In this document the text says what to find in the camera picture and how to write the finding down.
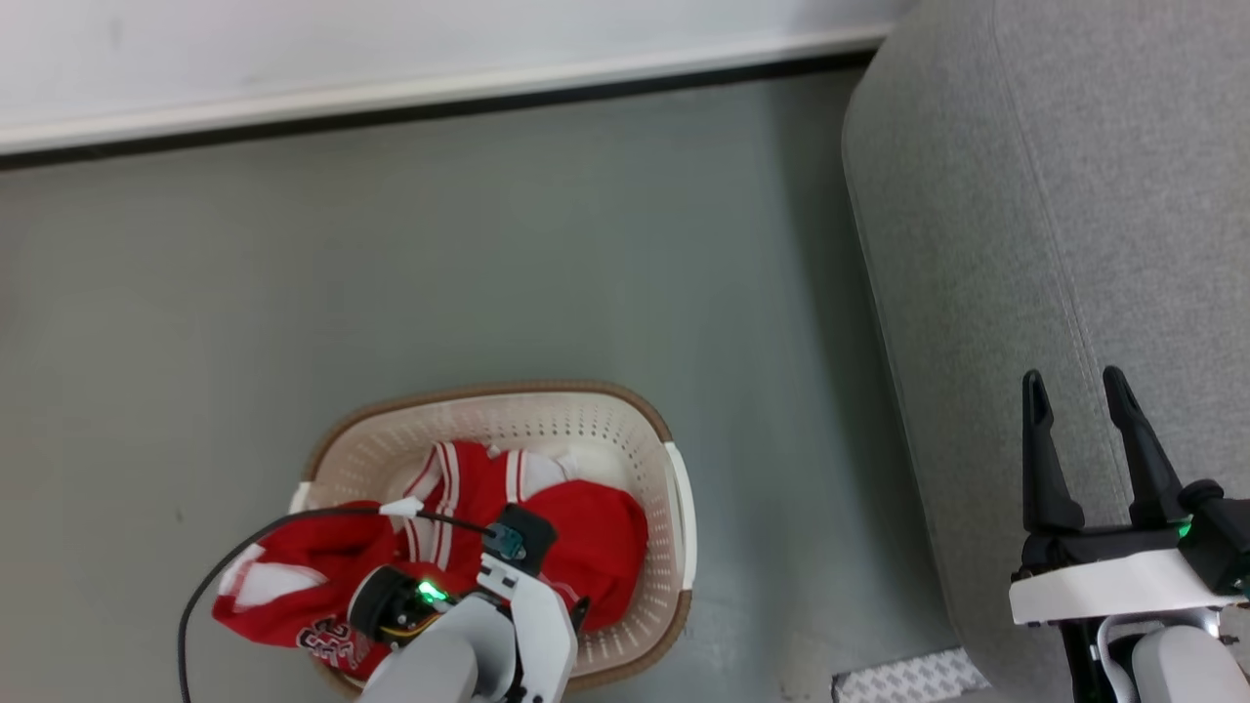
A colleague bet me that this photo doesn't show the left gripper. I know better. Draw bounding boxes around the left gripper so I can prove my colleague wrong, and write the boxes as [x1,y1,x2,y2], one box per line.
[349,552,579,703]

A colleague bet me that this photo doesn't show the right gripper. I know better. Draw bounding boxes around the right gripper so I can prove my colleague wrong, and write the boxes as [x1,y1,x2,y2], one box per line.
[1009,365,1241,628]

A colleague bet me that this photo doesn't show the red and white jersey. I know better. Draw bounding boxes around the red and white jersey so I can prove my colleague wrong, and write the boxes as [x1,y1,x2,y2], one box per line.
[212,439,650,684]

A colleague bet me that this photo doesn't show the cream perforated laundry basket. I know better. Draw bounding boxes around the cream perforated laundry basket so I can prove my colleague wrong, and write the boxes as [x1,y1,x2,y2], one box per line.
[290,381,697,696]

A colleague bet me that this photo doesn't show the grey fabric sofa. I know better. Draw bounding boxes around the grey fabric sofa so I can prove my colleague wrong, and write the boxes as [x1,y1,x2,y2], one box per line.
[842,0,1250,703]

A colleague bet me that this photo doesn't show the grey patterned floor mat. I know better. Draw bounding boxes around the grey patterned floor mat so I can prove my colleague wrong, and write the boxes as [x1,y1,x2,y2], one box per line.
[832,647,989,703]

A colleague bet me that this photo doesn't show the white wall baseboard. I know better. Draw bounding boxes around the white wall baseboard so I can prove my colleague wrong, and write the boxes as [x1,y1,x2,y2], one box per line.
[0,24,895,157]

